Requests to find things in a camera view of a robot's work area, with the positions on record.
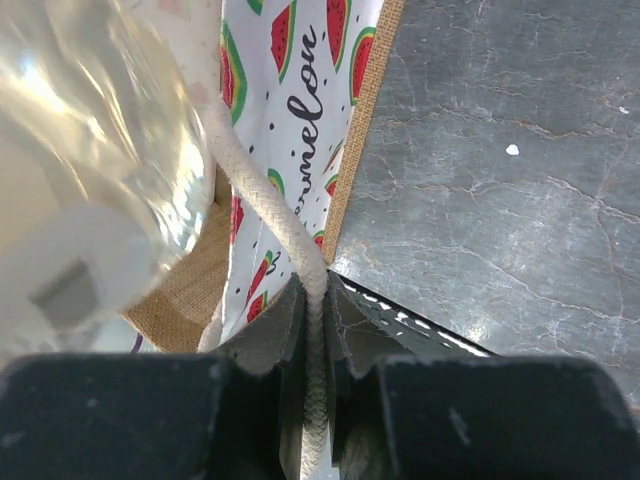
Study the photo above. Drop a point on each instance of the burlap watermelon canvas bag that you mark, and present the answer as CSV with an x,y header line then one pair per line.
x,y
299,80

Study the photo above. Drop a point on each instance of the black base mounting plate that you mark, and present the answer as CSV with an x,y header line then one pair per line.
x,y
412,331

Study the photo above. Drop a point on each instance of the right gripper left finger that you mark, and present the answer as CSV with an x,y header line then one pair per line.
x,y
234,413

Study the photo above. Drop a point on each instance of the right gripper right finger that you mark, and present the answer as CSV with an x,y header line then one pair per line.
x,y
395,414

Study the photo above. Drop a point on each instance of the clear yellow bottle white cap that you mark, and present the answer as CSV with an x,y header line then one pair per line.
x,y
105,175

